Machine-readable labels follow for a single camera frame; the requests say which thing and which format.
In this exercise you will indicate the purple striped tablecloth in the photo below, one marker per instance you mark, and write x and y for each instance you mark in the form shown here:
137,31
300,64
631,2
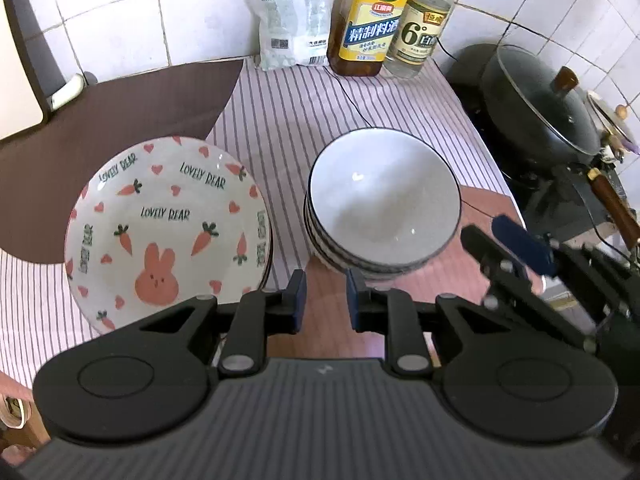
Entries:
290,120

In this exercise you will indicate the small lidded pot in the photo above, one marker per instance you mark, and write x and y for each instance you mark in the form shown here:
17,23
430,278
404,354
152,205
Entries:
612,120

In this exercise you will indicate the small white plastic object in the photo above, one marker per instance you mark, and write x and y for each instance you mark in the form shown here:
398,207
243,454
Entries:
67,92

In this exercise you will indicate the white ribbed bowl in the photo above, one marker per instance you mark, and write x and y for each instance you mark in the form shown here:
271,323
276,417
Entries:
320,247
350,271
380,195

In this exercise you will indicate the yellow label cooking wine bottle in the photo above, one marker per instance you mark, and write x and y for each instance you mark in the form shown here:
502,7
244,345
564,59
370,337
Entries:
367,25

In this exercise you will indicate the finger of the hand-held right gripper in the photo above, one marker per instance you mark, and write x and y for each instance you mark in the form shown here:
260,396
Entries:
492,260
525,245

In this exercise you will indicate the white salt bag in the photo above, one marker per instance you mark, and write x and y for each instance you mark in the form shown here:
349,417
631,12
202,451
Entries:
292,20

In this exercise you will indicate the pink rabbit print plate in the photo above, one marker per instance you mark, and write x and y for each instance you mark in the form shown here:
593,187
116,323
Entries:
160,230

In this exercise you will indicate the black wok with glass lid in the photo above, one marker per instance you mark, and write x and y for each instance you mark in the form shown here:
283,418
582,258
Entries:
540,180
530,105

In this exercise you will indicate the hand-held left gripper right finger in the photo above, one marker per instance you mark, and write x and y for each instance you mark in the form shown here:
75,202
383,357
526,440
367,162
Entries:
352,300

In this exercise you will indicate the clear vinegar bottle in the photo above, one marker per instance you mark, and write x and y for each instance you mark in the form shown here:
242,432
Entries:
415,35

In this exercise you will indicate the tape roll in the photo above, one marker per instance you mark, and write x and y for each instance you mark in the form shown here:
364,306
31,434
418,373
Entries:
14,412

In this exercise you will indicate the cream cutting board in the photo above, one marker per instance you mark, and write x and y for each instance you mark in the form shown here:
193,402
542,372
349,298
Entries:
20,50

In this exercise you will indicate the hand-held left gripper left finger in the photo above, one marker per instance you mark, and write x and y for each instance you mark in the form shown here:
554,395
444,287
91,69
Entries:
299,300

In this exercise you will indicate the brown table mat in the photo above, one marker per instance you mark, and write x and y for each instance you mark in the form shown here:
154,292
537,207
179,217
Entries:
125,105

